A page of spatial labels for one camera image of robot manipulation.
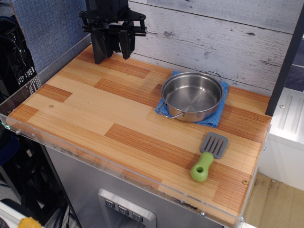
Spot silver dispenser button panel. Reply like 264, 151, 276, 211
98, 188, 157, 228

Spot yellow object at corner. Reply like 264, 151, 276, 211
18, 217, 42, 228

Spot black equipment rack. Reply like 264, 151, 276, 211
0, 16, 42, 102

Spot grey spatula green handle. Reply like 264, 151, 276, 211
190, 132, 229, 182

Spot stainless steel pot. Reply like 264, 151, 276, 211
158, 70, 224, 123

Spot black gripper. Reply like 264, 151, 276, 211
79, 0, 147, 59

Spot stainless steel cabinet front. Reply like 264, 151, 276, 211
46, 147, 239, 228

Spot dark grey right post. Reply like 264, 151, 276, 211
265, 6, 304, 116

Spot white ribbed plastic box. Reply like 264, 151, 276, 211
258, 88, 304, 190

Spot blue folded cloth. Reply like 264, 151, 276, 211
155, 70, 229, 128

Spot clear acrylic table guard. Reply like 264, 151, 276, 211
0, 47, 271, 224

